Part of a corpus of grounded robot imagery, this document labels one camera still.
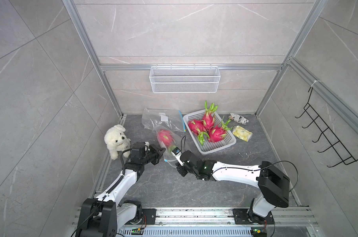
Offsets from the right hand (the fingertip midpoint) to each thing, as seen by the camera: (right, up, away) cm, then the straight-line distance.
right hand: (178, 162), depth 82 cm
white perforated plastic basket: (+21, +6, +18) cm, 28 cm away
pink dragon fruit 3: (+14, +19, +18) cm, 30 cm away
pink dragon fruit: (-7, +12, +10) cm, 17 cm away
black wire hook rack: (+69, +8, -24) cm, 73 cm away
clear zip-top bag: (-8, +20, +21) cm, 30 cm away
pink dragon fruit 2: (+25, +16, +13) cm, 33 cm away
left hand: (-6, +10, 0) cm, 11 cm away
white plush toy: (-36, +12, +1) cm, 38 cm away
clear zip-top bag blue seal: (-6, +27, +28) cm, 39 cm away
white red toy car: (+47, +27, +32) cm, 63 cm away
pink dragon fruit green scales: (+22, +26, +21) cm, 40 cm away
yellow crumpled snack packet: (+46, +16, +22) cm, 53 cm away
